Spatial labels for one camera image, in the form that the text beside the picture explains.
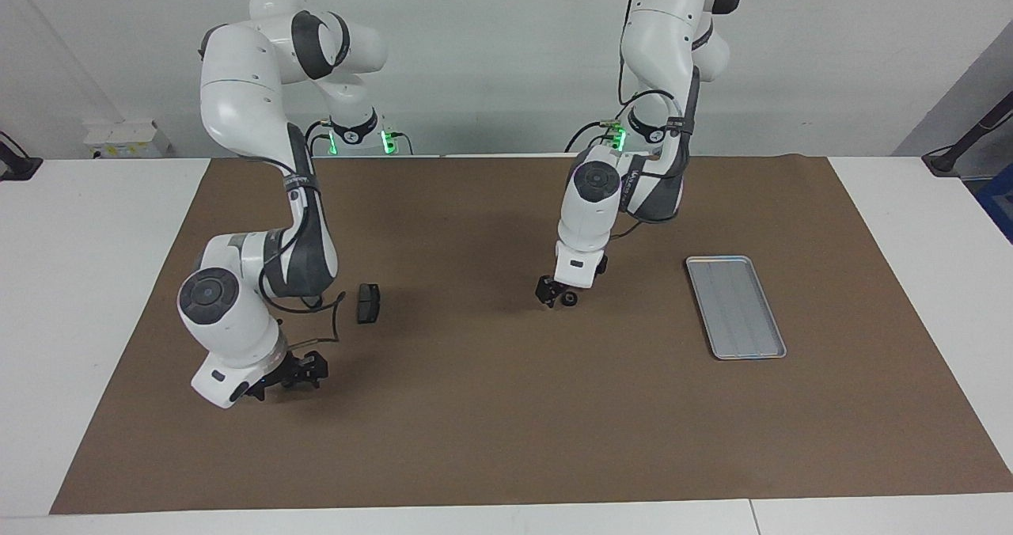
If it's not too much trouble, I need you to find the silver metal tray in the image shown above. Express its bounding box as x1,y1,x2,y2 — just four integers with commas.
685,256,787,360

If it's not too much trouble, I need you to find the brown table mat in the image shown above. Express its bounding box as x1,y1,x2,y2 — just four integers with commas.
49,155,1013,514

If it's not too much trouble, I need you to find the white cardboard box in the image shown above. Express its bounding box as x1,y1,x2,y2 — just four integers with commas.
83,120,171,159

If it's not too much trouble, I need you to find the blue crate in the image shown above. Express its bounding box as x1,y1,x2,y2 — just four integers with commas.
975,175,1013,243

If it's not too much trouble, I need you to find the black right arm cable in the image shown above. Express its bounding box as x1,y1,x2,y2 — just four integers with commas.
260,290,347,344

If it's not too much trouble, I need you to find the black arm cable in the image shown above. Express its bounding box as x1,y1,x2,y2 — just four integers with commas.
564,0,701,239
260,290,347,344

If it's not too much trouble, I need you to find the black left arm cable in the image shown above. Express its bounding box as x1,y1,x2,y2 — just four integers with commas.
564,0,701,239

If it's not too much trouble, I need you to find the black desk clamp mount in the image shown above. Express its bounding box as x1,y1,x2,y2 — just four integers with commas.
922,90,1013,176
0,130,43,181

